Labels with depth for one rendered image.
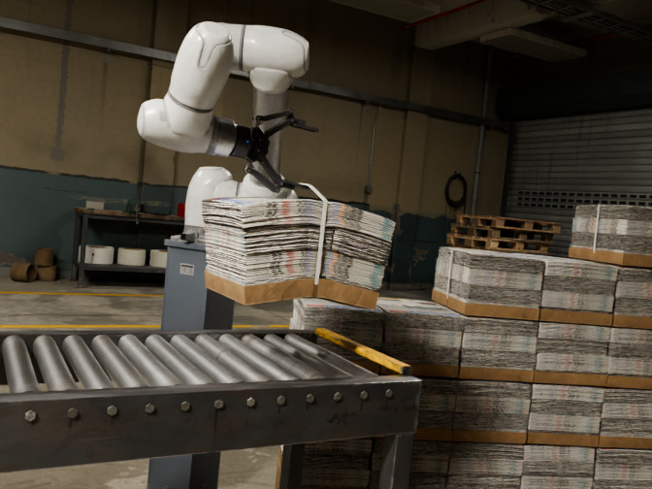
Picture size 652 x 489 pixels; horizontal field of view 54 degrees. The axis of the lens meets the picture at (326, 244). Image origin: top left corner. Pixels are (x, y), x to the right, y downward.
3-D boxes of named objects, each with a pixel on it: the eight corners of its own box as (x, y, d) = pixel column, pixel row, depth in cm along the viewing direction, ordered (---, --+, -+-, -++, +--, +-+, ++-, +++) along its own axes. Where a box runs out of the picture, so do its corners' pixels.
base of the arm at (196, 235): (161, 240, 225) (162, 223, 225) (199, 240, 246) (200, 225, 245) (204, 245, 218) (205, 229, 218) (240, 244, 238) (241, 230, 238)
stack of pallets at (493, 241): (501, 304, 981) (511, 219, 974) (553, 316, 902) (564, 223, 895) (437, 304, 908) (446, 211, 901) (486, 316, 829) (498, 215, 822)
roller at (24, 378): (24, 354, 152) (25, 334, 151) (43, 420, 111) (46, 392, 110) (0, 355, 149) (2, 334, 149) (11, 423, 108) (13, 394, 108)
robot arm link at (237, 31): (192, 29, 178) (242, 35, 179) (203, 11, 192) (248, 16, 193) (193, 75, 185) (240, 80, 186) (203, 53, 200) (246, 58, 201)
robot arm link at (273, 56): (239, 204, 245) (297, 210, 246) (234, 234, 233) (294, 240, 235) (244, 13, 190) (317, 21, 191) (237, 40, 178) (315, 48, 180)
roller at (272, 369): (218, 331, 175) (212, 348, 174) (294, 378, 134) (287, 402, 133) (235, 335, 177) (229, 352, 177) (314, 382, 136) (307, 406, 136)
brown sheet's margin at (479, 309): (431, 299, 267) (432, 288, 267) (496, 304, 272) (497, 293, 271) (464, 314, 230) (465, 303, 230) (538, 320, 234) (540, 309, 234)
